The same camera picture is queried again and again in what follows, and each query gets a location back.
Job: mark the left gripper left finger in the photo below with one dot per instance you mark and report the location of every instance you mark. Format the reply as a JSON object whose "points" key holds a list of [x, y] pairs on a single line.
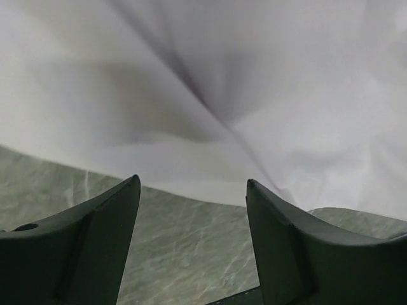
{"points": [[77, 256]]}

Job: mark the white t shirt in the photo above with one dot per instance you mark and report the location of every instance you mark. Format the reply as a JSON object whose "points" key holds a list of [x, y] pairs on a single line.
{"points": [[197, 97]]}

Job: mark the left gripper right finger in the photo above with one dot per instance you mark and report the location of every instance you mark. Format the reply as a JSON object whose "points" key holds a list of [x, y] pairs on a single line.
{"points": [[304, 260]]}

